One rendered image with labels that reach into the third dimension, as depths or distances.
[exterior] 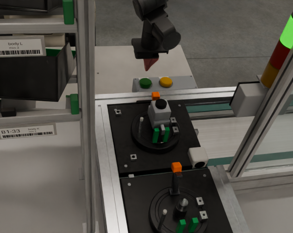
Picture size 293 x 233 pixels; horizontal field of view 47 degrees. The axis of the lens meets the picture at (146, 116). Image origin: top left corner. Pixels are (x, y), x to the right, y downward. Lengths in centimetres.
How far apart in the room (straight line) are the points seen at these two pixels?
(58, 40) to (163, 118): 81
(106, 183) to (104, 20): 246
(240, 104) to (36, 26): 48
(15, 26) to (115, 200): 53
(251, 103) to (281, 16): 314
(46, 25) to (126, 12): 292
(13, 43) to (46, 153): 64
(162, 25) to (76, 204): 52
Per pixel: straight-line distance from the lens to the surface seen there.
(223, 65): 290
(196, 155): 91
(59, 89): 56
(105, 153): 92
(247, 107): 76
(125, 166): 88
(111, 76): 128
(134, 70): 131
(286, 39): 68
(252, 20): 363
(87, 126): 56
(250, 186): 102
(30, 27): 43
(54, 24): 43
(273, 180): 103
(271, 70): 72
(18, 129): 55
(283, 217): 106
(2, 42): 44
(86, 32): 44
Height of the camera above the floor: 170
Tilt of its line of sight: 47 degrees down
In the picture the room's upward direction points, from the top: 9 degrees clockwise
